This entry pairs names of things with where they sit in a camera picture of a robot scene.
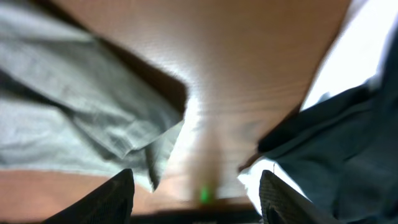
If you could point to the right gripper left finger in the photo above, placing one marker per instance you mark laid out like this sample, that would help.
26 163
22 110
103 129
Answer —
110 203

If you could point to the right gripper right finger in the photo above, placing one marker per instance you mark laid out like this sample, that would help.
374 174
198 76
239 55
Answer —
281 204

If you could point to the khaki green shorts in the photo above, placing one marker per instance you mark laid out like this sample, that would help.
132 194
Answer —
68 104

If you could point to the black garment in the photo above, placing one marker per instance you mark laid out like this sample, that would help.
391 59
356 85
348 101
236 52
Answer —
342 152

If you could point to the white garment under pile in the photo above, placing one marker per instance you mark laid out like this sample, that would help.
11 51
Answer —
355 58

